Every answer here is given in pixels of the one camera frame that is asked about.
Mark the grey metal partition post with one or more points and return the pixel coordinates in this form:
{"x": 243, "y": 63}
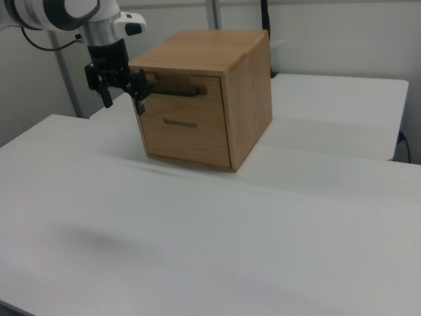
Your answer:
{"x": 67, "y": 75}
{"x": 212, "y": 14}

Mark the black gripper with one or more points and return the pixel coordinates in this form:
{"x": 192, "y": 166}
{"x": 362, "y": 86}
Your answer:
{"x": 107, "y": 54}

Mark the black camera stand pole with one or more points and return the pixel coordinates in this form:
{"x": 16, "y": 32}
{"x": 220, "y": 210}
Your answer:
{"x": 265, "y": 19}

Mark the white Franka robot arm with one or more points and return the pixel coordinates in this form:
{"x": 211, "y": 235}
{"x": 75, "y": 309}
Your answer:
{"x": 39, "y": 11}

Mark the wooden drawer cabinet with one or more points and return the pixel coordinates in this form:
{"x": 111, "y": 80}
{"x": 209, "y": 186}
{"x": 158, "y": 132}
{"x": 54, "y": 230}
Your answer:
{"x": 250, "y": 108}

